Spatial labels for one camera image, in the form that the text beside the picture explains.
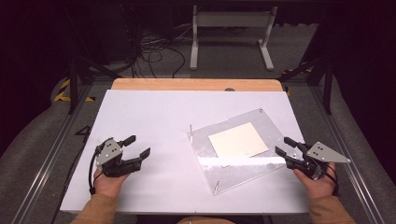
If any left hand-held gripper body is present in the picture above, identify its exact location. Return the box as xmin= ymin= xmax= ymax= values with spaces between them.
xmin=94 ymin=137 xmax=144 ymax=178

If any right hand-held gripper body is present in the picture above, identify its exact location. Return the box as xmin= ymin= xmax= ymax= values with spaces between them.
xmin=284 ymin=141 xmax=352 ymax=181

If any clear acrylic photo frame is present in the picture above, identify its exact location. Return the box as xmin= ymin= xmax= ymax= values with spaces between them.
xmin=186 ymin=107 xmax=304 ymax=196

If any painting print card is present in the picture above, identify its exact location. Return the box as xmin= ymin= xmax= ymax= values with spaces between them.
xmin=207 ymin=121 xmax=270 ymax=160

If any person's left hand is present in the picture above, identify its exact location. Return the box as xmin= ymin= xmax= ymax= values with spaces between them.
xmin=92 ymin=167 xmax=131 ymax=199

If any person's right hand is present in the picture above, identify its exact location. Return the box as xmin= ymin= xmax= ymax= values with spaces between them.
xmin=292 ymin=161 xmax=339 ymax=200

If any white foam board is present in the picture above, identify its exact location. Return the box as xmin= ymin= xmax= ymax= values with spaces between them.
xmin=59 ymin=89 xmax=309 ymax=215

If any black metal stand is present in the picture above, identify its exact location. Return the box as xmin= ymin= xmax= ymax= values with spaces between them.
xmin=278 ymin=55 xmax=334 ymax=115
xmin=66 ymin=55 xmax=122 ymax=115

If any yellow black hazard tape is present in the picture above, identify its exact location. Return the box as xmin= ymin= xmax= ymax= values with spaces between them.
xmin=53 ymin=78 xmax=96 ymax=103
xmin=281 ymin=63 xmax=314 ymax=76

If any white metal stand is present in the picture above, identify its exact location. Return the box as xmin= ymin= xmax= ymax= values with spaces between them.
xmin=189 ymin=4 xmax=278 ymax=72

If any left hand-held gripper cable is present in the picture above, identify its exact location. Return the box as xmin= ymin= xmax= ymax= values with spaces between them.
xmin=88 ymin=146 xmax=106 ymax=196

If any hand-held gripper cable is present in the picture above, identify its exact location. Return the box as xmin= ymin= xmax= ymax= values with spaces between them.
xmin=88 ymin=146 xmax=106 ymax=196
xmin=323 ymin=167 xmax=341 ymax=197

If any right hand-held gripper cable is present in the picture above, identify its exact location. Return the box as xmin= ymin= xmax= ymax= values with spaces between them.
xmin=323 ymin=167 xmax=341 ymax=197

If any aluminium floor rail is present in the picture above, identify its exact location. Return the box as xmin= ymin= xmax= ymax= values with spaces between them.
xmin=307 ymin=85 xmax=387 ymax=224
xmin=10 ymin=82 xmax=94 ymax=224

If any tangle of black cables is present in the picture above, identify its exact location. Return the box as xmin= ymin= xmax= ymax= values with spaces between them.
xmin=130 ymin=24 xmax=194 ymax=78

